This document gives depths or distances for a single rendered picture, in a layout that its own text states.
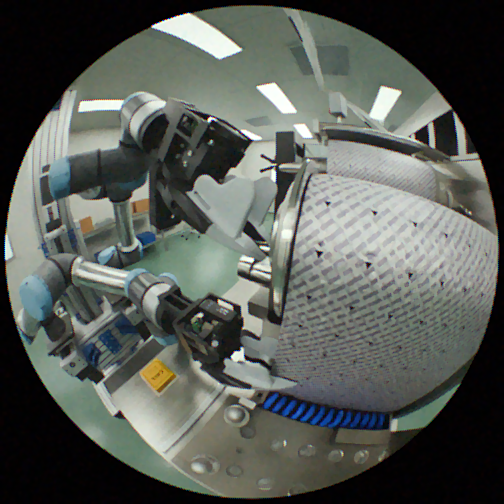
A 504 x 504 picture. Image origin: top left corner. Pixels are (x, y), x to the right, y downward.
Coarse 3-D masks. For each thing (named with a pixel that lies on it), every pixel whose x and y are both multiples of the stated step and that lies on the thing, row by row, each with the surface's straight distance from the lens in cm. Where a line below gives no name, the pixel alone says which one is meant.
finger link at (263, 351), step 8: (248, 344) 23; (256, 344) 22; (264, 344) 21; (272, 344) 20; (248, 352) 23; (256, 352) 23; (264, 352) 22; (272, 352) 21; (248, 360) 24; (256, 360) 23; (264, 360) 23; (272, 360) 23
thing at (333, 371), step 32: (288, 352) 16; (320, 352) 15; (352, 352) 15; (384, 352) 15; (416, 352) 17; (448, 352) 20; (320, 384) 21; (352, 384) 21; (384, 384) 22; (416, 384) 24
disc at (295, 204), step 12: (300, 168) 11; (312, 168) 14; (300, 180) 10; (300, 192) 9; (288, 204) 9; (300, 204) 10; (288, 216) 9; (288, 228) 8; (288, 240) 8; (288, 252) 9; (288, 264) 9; (276, 276) 9; (288, 276) 10; (276, 288) 10; (276, 300) 10; (276, 312) 12
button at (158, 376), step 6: (156, 360) 48; (150, 366) 48; (156, 366) 47; (162, 366) 46; (144, 372) 48; (150, 372) 47; (156, 372) 46; (162, 372) 45; (168, 372) 45; (144, 378) 47; (150, 378) 46; (156, 378) 45; (162, 378) 45; (168, 378) 44; (174, 378) 46; (150, 384) 46; (156, 384) 45; (162, 384) 44; (168, 384) 46; (156, 390) 45
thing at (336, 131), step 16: (320, 128) 44; (336, 128) 41; (352, 128) 41; (368, 128) 42; (368, 144) 50; (384, 144) 47; (400, 144) 45; (416, 144) 45; (432, 160) 56; (448, 160) 51
